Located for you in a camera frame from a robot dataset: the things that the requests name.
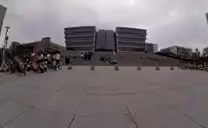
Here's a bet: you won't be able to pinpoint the row of bollards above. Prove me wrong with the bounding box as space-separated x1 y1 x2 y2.
66 63 176 72

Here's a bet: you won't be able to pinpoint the group of people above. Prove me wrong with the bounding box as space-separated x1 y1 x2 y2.
79 50 94 62

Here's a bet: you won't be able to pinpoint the large grey terraced building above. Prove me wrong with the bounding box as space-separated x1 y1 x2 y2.
63 25 148 53

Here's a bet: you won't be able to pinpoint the wide grey stairs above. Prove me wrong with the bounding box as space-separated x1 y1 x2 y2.
62 49 182 67

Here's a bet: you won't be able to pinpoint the low brown building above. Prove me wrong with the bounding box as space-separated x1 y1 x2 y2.
10 36 66 56

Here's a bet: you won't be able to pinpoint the low pale building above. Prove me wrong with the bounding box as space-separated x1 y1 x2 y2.
159 45 194 58

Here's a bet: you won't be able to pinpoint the lamp pole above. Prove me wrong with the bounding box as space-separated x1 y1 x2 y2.
0 25 11 68

